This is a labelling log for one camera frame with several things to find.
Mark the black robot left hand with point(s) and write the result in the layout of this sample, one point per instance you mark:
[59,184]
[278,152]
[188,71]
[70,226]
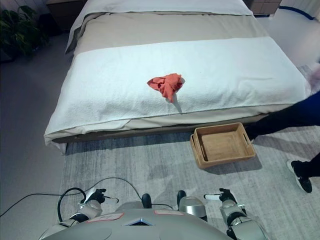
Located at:
[96,195]

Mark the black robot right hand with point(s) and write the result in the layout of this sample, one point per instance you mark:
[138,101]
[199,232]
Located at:
[226,195]

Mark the red cloth garment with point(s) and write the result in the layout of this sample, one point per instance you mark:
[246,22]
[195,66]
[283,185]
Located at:
[168,86]

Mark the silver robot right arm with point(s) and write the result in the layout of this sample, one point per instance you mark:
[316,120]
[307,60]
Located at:
[236,217]

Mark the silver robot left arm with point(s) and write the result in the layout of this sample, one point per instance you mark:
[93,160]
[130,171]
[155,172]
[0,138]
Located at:
[82,212]

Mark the red-bordered white label sticker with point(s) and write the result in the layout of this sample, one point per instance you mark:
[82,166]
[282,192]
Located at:
[106,217]
[168,212]

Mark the silver robot torso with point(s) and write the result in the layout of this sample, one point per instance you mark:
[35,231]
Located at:
[140,227]

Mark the black and white sneaker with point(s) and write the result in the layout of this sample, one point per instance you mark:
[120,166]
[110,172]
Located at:
[301,176]

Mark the person in dark trousers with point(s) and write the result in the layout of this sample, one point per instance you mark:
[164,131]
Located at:
[287,115]

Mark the white terry blanket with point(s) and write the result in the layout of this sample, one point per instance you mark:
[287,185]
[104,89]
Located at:
[112,90]

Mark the beige duvet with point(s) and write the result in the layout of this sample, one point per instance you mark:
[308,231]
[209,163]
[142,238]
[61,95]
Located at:
[162,27]

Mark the green potted plant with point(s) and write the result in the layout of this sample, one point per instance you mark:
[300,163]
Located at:
[21,27]

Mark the brown wooden nightstand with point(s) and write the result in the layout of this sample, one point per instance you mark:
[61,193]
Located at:
[66,12]
[262,6]

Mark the white object with blue rim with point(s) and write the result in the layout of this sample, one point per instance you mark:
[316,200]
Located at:
[297,11]

